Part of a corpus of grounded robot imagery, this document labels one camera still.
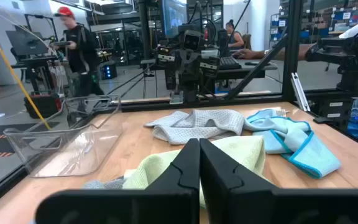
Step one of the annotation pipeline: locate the black equipment stand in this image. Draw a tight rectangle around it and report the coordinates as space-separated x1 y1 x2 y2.
305 11 358 99

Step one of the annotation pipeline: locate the light grey waffle towel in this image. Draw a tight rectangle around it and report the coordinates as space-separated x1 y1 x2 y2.
144 109 246 146

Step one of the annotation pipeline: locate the black keyboard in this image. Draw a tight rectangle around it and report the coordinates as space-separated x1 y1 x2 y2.
218 55 242 70

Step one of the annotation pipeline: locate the silver metal bracket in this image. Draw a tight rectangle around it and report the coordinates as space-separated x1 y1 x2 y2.
290 72 311 113

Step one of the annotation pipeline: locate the storage shelf rack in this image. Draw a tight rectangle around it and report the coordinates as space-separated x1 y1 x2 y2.
268 0 358 47

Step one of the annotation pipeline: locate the pale green towel, teal trim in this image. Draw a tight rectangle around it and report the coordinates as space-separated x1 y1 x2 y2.
122 136 267 209

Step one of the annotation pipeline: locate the light blue towel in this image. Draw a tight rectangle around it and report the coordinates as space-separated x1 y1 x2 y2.
243 108 342 180

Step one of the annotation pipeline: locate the person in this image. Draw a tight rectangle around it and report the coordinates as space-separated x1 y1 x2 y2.
224 19 246 50
231 17 358 62
50 6 106 98

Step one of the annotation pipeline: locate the black workstation cart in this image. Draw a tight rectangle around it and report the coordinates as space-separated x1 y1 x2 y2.
6 14 58 94

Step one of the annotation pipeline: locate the clear plastic bin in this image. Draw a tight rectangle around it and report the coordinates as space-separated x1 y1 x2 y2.
3 94 124 179

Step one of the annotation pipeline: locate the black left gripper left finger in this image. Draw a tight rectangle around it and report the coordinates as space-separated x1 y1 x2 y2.
35 139 200 224

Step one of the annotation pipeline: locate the blue-grey towel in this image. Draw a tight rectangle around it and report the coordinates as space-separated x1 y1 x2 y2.
82 176 126 190

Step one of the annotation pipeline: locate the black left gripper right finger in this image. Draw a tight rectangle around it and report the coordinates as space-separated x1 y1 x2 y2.
200 139 358 224

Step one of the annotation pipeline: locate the black desk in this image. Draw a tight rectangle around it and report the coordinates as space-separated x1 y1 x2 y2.
213 58 278 91

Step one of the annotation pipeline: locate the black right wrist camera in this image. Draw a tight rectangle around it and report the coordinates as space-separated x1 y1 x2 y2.
183 29 203 50

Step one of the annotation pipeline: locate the black metal table frame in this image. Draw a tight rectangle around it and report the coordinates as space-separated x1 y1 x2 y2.
0 0 358 215

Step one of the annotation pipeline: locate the yellow cable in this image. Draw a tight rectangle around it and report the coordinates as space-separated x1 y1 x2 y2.
0 17 51 130

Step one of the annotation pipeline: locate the computer monitor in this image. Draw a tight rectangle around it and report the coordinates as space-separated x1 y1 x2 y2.
162 0 188 39

